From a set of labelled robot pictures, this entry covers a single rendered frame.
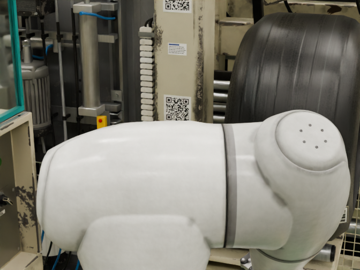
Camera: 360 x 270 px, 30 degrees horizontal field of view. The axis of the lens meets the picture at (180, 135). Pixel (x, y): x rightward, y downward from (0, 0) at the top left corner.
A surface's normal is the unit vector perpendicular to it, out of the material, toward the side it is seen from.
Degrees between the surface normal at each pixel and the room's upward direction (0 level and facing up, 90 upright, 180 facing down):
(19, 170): 90
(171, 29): 90
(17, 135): 90
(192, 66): 90
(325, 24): 15
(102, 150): 33
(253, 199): 79
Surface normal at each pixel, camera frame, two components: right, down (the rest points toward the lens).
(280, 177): -0.34, 0.33
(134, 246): -0.04, 0.18
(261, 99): -0.28, -0.18
